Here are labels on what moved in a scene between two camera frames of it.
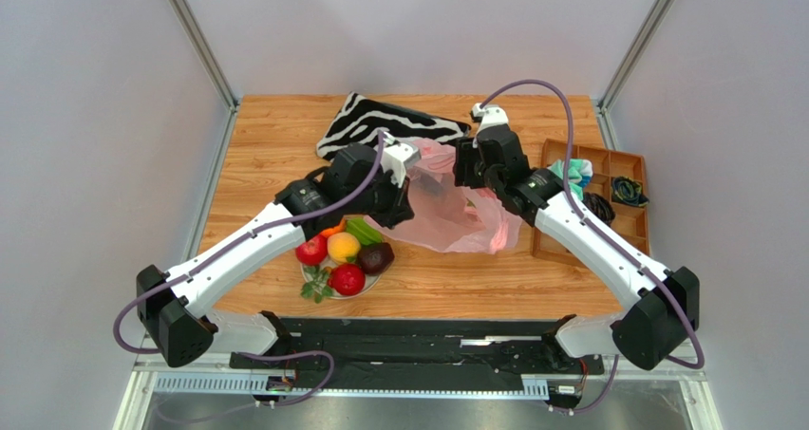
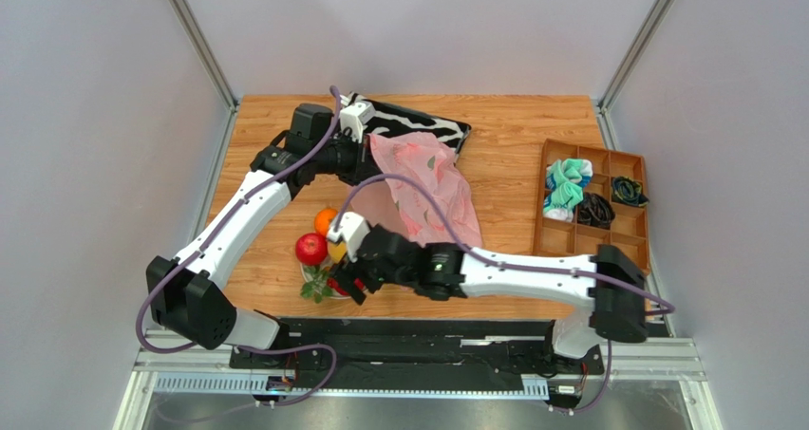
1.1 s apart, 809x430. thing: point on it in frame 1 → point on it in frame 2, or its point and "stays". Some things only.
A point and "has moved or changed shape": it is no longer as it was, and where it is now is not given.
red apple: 312,251 stays
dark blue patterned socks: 628,191 stays
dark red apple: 347,278 stays
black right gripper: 465,167 → 370,264
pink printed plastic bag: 446,215 has moved or changed shape
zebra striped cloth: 359,119 stays
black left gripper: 400,209 → 365,166
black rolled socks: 600,205 stays
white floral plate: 317,275 stays
